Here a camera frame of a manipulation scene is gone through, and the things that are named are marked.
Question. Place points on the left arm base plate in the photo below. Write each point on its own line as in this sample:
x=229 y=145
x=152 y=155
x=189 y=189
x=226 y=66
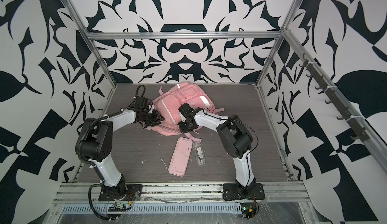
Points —
x=131 y=192

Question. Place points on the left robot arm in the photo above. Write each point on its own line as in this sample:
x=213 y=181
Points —
x=94 y=144

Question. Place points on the wall hook rail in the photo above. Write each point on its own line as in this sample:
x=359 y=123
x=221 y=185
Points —
x=335 y=97

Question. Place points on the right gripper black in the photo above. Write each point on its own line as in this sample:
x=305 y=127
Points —
x=182 y=128

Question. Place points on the left circuit board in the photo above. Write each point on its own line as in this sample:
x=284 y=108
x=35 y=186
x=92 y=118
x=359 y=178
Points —
x=120 y=207

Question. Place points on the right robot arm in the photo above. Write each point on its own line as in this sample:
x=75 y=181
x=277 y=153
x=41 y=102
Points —
x=236 y=140

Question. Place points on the aluminium frame rail front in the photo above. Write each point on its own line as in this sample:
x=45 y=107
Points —
x=191 y=192

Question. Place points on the pink student backpack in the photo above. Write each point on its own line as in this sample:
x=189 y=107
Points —
x=168 y=103

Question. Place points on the circuit board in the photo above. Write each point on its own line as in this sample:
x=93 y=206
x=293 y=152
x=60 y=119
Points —
x=120 y=207
x=249 y=210

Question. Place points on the pink pencil case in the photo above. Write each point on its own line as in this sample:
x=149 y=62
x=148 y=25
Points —
x=180 y=157

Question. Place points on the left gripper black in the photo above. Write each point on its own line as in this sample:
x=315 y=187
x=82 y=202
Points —
x=158 y=119

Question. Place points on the clear plastic eraser case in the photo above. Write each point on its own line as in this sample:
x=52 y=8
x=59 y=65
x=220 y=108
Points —
x=199 y=153

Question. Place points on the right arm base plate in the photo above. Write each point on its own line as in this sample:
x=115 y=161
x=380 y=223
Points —
x=233 y=191

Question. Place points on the right circuit board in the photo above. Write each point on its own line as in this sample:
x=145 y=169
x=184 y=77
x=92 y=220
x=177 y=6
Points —
x=249 y=210

